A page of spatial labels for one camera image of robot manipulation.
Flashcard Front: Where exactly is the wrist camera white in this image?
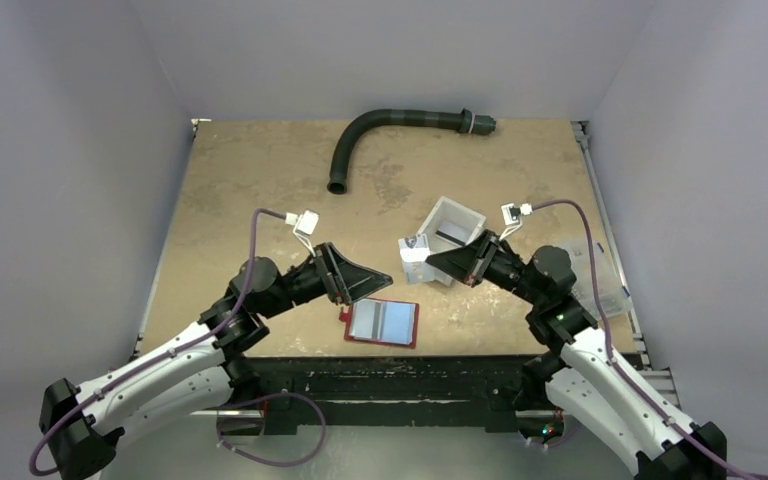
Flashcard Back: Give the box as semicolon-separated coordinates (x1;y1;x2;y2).
284;210;320;255
499;203;533;241

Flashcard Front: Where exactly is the black curved hose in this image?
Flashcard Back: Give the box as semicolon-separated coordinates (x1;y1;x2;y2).
326;108;498;196

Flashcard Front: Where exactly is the clear plastic screw box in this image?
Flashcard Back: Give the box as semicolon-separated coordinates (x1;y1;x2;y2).
561;237;632;318

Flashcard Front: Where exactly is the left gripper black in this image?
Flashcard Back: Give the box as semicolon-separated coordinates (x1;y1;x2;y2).
261;241;392;319

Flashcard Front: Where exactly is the white plastic card box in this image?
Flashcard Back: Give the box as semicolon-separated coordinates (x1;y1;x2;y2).
406;196;486;287

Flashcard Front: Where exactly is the black front table rail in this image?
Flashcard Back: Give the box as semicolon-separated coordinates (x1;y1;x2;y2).
191;354;617;435

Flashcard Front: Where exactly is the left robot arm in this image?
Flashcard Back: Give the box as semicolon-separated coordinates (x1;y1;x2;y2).
29;242;393;479

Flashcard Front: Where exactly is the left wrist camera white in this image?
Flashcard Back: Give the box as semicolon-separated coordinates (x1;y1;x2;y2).
284;210;320;255

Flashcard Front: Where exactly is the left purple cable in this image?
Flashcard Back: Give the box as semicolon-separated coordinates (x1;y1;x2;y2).
28;208;289;478

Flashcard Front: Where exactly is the white VIP card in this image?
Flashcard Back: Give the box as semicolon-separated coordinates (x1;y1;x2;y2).
349;300;387;340

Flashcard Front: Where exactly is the purple cable loop below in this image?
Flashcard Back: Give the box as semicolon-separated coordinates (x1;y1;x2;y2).
215;392;327;468

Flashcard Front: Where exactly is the aluminium frame rail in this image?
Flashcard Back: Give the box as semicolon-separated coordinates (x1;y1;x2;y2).
570;120;680;405

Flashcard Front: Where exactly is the red card holder wallet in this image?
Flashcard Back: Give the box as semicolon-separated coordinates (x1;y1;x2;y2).
338;298;420;349

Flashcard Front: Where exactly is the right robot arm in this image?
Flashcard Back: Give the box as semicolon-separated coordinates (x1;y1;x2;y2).
426;230;728;479

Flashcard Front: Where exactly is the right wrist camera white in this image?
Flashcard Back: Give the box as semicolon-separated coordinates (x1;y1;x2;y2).
499;203;533;241

